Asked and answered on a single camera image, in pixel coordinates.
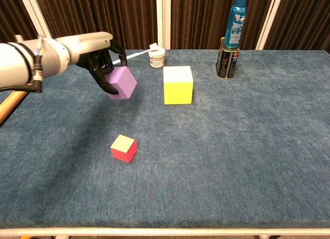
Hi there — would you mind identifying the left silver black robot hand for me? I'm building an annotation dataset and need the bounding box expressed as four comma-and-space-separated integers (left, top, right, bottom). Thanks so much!
58, 31, 129, 95

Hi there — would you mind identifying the purple cube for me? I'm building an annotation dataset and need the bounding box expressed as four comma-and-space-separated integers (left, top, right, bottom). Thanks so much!
105, 66, 138, 100

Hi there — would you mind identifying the small red cube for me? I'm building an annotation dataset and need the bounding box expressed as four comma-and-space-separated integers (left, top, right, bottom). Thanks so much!
110, 134, 138, 163

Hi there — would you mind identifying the large yellow cube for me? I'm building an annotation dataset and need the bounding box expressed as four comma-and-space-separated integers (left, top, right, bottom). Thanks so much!
162, 65, 194, 105

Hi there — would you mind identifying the brown pleated partition screen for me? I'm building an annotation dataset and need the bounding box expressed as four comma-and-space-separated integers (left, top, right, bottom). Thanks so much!
33, 0, 164, 50
257, 0, 330, 54
163, 0, 278, 50
0, 0, 52, 53

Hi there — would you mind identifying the white toothbrush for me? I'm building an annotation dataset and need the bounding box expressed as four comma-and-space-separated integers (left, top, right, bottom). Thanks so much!
112, 43, 158, 65

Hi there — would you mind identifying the small white jar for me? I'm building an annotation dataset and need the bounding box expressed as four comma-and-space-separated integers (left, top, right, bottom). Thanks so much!
149, 47, 166, 69

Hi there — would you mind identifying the wooden stick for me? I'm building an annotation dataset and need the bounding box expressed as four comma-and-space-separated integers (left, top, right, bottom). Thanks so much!
0, 91, 28, 125

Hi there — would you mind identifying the dark metal tin can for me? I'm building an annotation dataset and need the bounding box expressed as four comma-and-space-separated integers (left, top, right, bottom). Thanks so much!
216, 37, 240, 80

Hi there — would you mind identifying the blue spray bottle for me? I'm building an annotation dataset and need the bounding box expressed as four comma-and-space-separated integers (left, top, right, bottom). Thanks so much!
224, 0, 248, 49

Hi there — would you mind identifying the blue table cloth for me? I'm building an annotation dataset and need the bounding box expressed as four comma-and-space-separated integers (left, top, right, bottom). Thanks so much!
0, 49, 330, 229

